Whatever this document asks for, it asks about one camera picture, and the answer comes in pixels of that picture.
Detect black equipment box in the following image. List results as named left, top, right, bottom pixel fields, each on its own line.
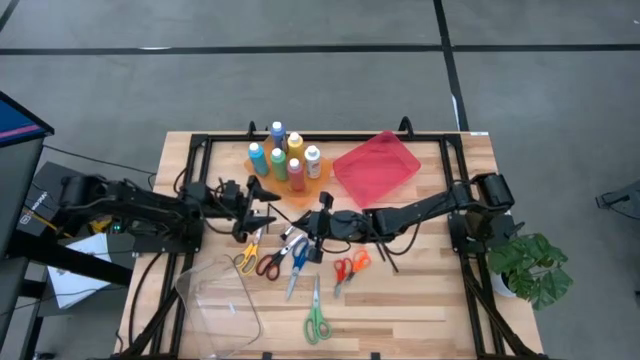
left=17, top=160, right=104, bottom=239

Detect yellow paint bottle white cap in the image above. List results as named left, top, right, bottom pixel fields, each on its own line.
left=286, top=131, right=306, bottom=162

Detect teal paint bottle white cap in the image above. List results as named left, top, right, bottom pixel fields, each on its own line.
left=248, top=142, right=270, bottom=178

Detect green leafy plant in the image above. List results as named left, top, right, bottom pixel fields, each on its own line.
left=487, top=233, right=575, bottom=312

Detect translucent pink plastic tray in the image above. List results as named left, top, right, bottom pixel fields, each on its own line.
left=332, top=130, right=422, bottom=209

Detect white paper sheet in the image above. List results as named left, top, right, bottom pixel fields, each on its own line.
left=47, top=233, right=112, bottom=310

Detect pink paint bottle white cap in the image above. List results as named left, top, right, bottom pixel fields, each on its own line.
left=287, top=157, right=306, bottom=193

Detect black and red scissors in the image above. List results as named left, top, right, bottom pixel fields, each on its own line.
left=255, top=233, right=305, bottom=282

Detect green-handled scissors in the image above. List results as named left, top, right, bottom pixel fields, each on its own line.
left=303, top=273, right=334, bottom=346

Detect translucent orange plastic tray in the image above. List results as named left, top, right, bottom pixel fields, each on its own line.
left=243, top=137, right=335, bottom=209

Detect monitor with blue screen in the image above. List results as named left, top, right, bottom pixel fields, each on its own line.
left=0, top=90, right=55, bottom=259

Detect green paint bottle white cap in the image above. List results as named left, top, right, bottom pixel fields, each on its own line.
left=270, top=147, right=290, bottom=182

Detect white plant pot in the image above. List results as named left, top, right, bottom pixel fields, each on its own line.
left=489, top=272, right=516, bottom=299

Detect grey chair base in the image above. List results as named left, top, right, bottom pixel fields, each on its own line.
left=594, top=179, right=640, bottom=221

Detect clear plastic tray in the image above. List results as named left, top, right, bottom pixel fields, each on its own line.
left=174, top=253, right=265, bottom=360

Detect white paint bottle apple label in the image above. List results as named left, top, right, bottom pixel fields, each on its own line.
left=304, top=144, right=323, bottom=180

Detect black monitor stand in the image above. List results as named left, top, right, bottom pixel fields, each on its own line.
left=0, top=232, right=134, bottom=360

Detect yellow-handled scissors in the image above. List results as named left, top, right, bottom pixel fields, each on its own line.
left=232, top=227, right=267, bottom=277

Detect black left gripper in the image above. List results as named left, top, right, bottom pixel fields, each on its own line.
left=219, top=174, right=282, bottom=245

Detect blue-handled scissors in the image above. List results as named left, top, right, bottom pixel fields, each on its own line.
left=285, top=237, right=320, bottom=302

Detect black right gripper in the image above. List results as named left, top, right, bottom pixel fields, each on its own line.
left=292, top=192, right=359, bottom=264

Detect orange-handled scissors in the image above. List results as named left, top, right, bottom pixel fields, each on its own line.
left=343, top=248, right=372, bottom=287

